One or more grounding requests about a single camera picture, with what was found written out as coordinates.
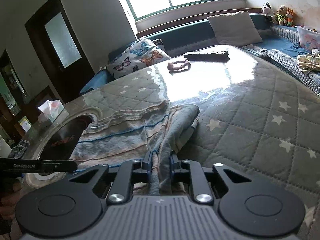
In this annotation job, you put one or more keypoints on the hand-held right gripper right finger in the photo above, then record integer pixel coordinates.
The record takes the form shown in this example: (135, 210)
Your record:
(172, 167)

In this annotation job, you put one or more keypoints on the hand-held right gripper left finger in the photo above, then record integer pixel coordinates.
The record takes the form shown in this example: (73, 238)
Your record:
(148, 166)

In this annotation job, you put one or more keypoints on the striped grey shirt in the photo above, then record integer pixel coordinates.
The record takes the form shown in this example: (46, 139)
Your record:
(120, 137)

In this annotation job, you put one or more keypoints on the dark wooden shelf cabinet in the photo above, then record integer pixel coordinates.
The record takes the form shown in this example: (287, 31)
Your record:
(7, 97)

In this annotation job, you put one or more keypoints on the brown plush toy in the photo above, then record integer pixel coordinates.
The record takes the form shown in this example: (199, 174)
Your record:
(281, 15)

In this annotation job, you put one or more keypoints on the clear plastic storage bin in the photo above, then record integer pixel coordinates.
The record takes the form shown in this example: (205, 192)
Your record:
(308, 40)

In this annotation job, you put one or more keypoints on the black remote control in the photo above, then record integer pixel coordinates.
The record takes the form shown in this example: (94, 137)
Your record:
(205, 55)

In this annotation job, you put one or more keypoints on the quilted star table cover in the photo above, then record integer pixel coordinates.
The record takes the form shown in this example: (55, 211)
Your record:
(262, 130)

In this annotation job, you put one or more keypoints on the person's left hand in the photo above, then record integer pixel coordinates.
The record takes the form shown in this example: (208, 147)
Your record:
(10, 192)

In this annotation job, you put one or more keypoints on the yellow green sign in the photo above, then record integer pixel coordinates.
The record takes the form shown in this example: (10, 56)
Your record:
(25, 125)

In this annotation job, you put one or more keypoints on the dark wooden sideboard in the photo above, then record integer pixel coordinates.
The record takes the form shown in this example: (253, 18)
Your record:
(42, 96)

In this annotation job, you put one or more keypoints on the dark grey cloth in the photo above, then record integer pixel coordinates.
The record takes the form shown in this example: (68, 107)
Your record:
(20, 147)

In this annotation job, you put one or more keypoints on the blue sofa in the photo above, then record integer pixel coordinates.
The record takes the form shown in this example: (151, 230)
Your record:
(190, 32)

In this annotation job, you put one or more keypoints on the orange fox plush toy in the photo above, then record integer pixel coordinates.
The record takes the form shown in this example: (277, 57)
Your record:
(290, 16)

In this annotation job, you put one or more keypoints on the yellow cloth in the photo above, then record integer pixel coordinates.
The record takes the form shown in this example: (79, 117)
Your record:
(310, 60)

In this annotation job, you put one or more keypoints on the butterfly print pillow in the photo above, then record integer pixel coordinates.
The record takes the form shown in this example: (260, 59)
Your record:
(140, 55)

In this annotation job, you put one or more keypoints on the round black cooktop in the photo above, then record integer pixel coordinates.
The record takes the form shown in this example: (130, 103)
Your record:
(62, 135)

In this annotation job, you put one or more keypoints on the black white plush toy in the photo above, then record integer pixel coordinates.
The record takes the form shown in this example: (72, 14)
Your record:
(267, 8)

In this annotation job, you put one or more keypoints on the dark wooden door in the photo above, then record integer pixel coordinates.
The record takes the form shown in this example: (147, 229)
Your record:
(75, 80)

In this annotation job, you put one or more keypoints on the beige pillow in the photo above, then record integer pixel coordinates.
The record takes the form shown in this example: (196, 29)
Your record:
(235, 28)

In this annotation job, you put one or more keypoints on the pink hair scrunchie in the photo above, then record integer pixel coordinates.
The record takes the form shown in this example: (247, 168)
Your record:
(172, 67)

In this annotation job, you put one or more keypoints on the pink white tissue box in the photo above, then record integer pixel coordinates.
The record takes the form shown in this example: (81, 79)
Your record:
(53, 111)

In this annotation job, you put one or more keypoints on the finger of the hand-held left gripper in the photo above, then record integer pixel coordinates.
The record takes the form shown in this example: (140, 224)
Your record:
(60, 166)

